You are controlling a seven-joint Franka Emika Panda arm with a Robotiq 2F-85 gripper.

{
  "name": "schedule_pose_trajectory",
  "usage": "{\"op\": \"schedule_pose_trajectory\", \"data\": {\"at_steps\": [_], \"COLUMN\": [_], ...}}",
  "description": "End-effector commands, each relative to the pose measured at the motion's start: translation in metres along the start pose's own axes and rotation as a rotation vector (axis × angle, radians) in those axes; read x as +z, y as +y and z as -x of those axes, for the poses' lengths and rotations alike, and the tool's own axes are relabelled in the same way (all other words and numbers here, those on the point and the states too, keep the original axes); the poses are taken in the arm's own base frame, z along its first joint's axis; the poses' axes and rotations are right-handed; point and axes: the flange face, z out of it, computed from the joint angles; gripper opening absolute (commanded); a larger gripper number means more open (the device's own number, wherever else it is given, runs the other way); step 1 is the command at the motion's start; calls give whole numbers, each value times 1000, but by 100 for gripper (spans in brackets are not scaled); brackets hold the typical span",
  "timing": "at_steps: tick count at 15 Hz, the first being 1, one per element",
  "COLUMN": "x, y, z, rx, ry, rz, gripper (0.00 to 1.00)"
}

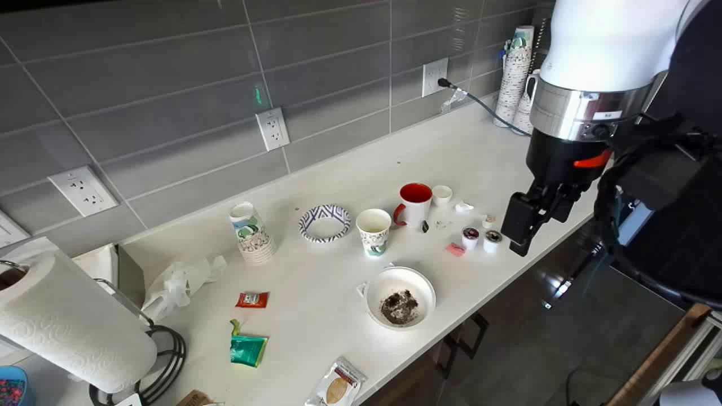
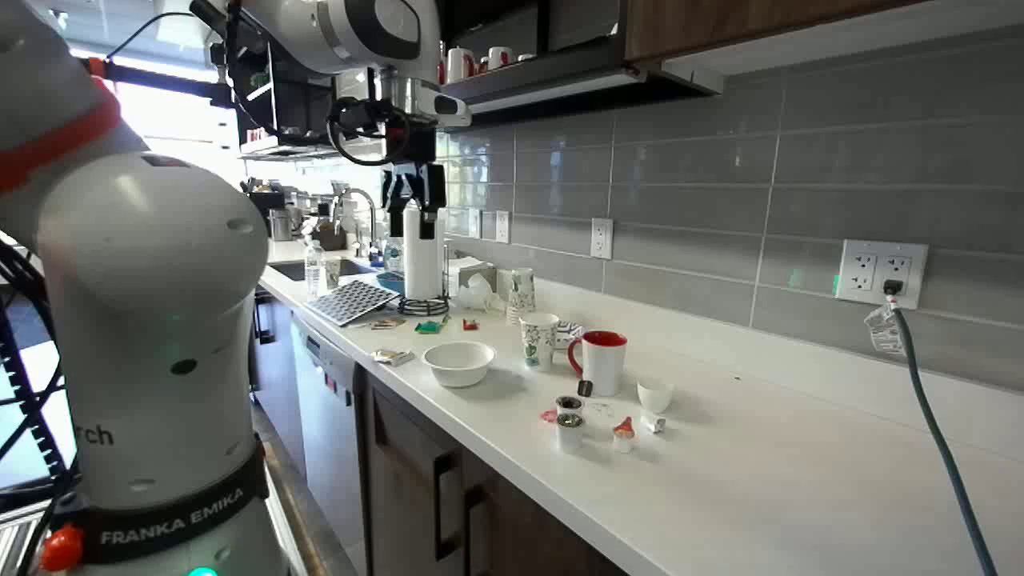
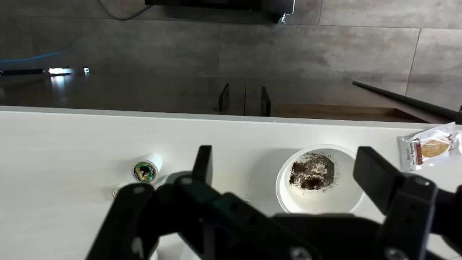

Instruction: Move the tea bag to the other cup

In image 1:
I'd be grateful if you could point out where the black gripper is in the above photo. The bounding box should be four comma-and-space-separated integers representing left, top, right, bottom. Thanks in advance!
499, 129, 613, 259

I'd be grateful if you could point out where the small white cup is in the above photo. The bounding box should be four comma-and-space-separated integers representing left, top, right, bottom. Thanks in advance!
431, 183, 455, 209

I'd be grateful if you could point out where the short paper cup stack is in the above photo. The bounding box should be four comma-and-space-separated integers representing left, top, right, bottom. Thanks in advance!
513, 68, 546, 135

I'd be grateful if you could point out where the tall paper cup stack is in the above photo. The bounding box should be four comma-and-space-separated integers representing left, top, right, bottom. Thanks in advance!
493, 23, 539, 124

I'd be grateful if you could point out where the green print paper cup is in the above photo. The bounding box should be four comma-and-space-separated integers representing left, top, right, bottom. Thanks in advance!
354, 206, 394, 262

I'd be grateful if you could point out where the floral printed paper cup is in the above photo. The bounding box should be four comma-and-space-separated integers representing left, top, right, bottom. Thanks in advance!
228, 201, 277, 268

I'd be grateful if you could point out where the crumpled clear plastic bag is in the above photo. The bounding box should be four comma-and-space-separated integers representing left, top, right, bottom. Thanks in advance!
139, 252, 231, 323

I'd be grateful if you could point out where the coffee pod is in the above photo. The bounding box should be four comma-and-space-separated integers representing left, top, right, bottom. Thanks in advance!
460, 224, 484, 252
481, 228, 506, 255

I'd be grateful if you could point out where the red and white mug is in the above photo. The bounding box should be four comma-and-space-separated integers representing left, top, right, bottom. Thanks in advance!
390, 181, 435, 231

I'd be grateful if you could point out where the black stool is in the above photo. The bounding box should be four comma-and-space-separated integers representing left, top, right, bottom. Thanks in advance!
433, 310, 492, 381

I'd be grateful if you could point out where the white ceramic bowl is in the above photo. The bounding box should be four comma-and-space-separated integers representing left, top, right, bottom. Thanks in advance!
364, 263, 439, 330

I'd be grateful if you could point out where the blue patterned paper bowl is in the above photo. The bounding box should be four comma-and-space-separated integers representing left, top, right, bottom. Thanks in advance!
295, 203, 356, 245

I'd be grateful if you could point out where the clear snack packet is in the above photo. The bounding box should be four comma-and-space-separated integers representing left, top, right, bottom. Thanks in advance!
302, 353, 370, 406

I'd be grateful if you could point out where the red packet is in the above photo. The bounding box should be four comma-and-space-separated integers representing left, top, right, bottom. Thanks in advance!
235, 291, 272, 310

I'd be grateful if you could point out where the green packet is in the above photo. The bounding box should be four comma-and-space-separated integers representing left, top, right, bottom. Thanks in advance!
228, 318, 270, 370

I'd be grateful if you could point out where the brown packet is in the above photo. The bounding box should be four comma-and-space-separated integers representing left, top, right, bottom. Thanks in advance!
176, 388, 219, 406

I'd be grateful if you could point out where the metal napkin box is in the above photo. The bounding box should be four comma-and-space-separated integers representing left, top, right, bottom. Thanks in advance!
72, 241, 147, 308

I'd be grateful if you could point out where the white paper towel roll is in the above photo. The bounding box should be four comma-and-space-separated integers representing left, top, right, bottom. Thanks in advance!
0, 249, 160, 396

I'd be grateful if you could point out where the blue patterned item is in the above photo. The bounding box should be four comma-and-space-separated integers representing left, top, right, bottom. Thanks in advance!
0, 362, 33, 406

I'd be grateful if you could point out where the dark green power cable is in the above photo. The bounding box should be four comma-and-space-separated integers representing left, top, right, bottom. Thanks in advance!
435, 77, 533, 140

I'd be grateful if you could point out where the white cable tag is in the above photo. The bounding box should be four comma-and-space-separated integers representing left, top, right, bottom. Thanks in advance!
439, 88, 470, 112

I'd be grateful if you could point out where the white wall outlet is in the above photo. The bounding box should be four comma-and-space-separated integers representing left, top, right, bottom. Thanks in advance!
47, 165, 121, 219
253, 105, 293, 153
419, 56, 451, 98

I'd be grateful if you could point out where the wooden frame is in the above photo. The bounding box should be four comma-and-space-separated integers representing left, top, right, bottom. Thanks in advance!
605, 300, 716, 406

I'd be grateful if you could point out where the black wire towel holder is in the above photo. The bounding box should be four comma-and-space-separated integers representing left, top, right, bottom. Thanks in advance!
85, 277, 190, 406

